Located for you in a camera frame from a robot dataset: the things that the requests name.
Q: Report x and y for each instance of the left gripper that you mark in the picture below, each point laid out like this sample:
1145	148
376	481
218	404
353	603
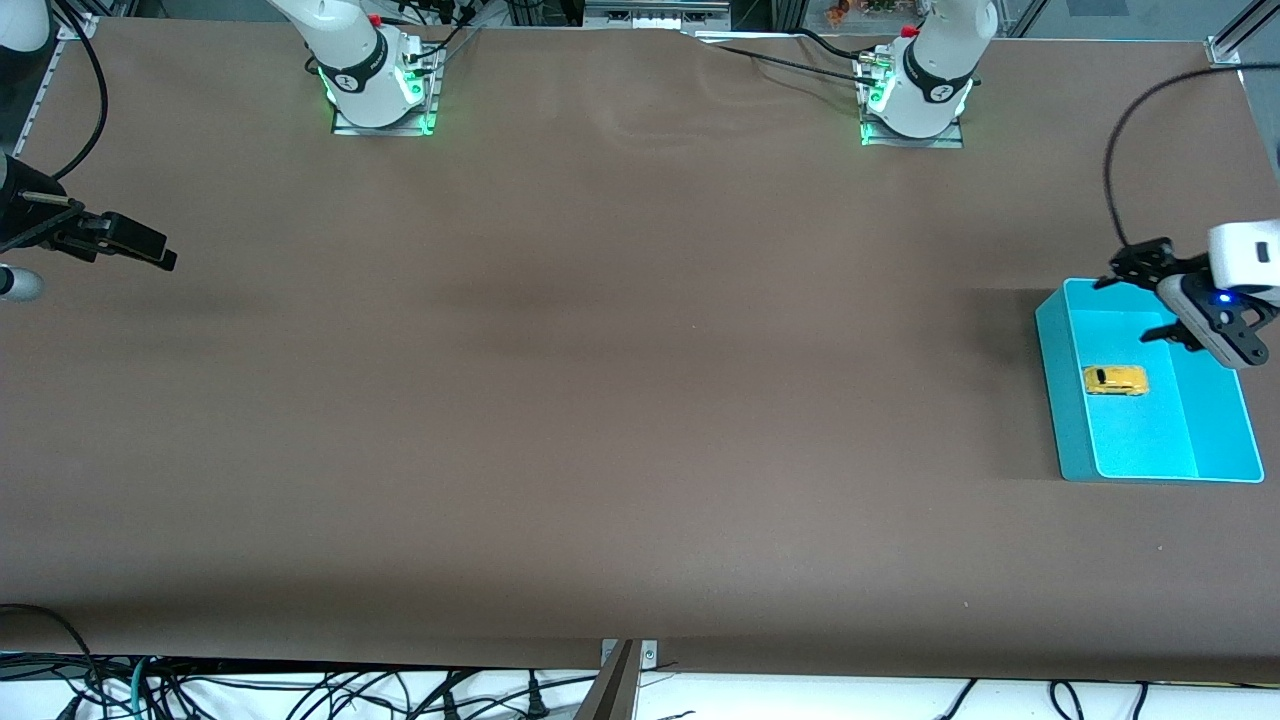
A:
1168	266

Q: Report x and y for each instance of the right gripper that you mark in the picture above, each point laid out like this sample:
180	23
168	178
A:
27	226

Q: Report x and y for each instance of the yellow toy beetle car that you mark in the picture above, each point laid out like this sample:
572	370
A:
1118	380

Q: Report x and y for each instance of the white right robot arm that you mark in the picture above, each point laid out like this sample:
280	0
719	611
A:
355	70

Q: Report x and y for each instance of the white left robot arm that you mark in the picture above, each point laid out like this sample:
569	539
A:
930	90

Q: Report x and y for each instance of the cyan plastic storage bin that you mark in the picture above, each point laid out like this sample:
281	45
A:
1140	440

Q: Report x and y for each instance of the grey metal background box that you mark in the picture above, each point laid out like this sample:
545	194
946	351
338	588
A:
655	12

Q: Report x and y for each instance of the dark support beam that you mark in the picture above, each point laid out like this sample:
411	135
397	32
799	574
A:
610	695

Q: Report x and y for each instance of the aluminium frame rail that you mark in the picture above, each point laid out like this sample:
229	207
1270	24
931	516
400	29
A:
1225	50
45	80

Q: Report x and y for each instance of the small metal table bracket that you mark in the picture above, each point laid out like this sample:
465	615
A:
650	655

